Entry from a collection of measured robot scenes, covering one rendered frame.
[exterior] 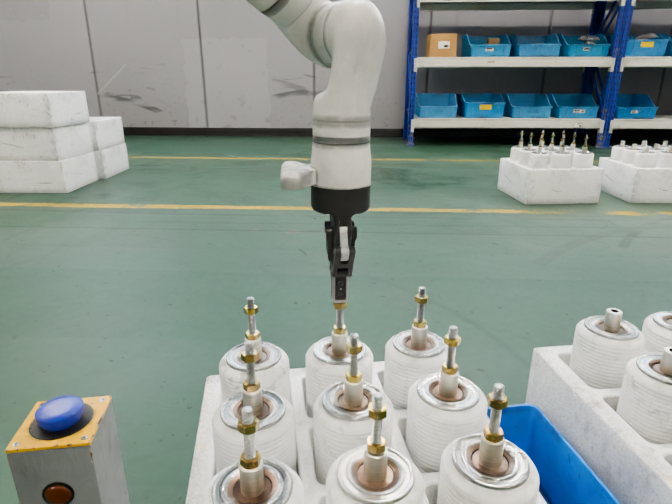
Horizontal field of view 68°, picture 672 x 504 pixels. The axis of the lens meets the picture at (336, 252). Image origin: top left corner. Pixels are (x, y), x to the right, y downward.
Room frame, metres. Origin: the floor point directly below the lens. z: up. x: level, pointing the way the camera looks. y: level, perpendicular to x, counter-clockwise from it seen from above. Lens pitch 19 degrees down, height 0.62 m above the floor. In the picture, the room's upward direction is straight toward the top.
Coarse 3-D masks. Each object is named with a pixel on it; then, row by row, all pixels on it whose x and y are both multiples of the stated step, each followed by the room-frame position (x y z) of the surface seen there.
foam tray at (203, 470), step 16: (304, 368) 0.68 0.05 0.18; (208, 384) 0.64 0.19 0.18; (304, 384) 0.66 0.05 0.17; (208, 400) 0.60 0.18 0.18; (304, 400) 0.60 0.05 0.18; (208, 416) 0.57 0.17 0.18; (304, 416) 0.57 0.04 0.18; (400, 416) 0.57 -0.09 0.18; (208, 432) 0.53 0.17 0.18; (304, 432) 0.53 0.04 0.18; (400, 432) 0.54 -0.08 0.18; (208, 448) 0.50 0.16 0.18; (304, 448) 0.50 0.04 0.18; (400, 448) 0.50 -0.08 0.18; (192, 464) 0.48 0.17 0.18; (208, 464) 0.48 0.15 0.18; (304, 464) 0.48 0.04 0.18; (192, 480) 0.45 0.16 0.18; (208, 480) 0.45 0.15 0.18; (304, 480) 0.45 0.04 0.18; (432, 480) 0.45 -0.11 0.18; (192, 496) 0.43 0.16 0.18; (304, 496) 0.43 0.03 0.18; (320, 496) 0.43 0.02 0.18; (432, 496) 0.45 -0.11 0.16
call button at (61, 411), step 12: (60, 396) 0.40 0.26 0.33; (72, 396) 0.40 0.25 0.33; (48, 408) 0.38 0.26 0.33; (60, 408) 0.38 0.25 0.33; (72, 408) 0.38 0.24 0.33; (84, 408) 0.39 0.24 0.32; (36, 420) 0.37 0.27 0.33; (48, 420) 0.37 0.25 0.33; (60, 420) 0.37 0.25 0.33; (72, 420) 0.37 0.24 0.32
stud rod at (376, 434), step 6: (372, 396) 0.39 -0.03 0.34; (378, 396) 0.38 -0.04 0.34; (372, 402) 0.38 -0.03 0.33; (378, 402) 0.38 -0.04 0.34; (378, 408) 0.38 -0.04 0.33; (372, 420) 0.38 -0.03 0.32; (378, 420) 0.38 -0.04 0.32; (372, 426) 0.38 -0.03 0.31; (378, 426) 0.38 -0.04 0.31; (372, 432) 0.38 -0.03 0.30; (378, 432) 0.38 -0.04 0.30; (372, 438) 0.38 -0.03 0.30; (378, 438) 0.38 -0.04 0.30
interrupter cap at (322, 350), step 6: (330, 336) 0.65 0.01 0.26; (348, 336) 0.65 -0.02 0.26; (318, 342) 0.63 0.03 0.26; (324, 342) 0.64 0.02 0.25; (330, 342) 0.64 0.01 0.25; (360, 342) 0.63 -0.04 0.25; (318, 348) 0.62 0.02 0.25; (324, 348) 0.62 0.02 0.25; (330, 348) 0.62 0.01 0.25; (318, 354) 0.60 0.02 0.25; (324, 354) 0.60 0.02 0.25; (330, 354) 0.61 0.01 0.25; (348, 354) 0.61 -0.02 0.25; (360, 354) 0.60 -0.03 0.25; (324, 360) 0.59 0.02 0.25; (330, 360) 0.59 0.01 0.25; (336, 360) 0.59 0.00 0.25; (342, 360) 0.59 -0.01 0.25; (348, 360) 0.59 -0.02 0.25
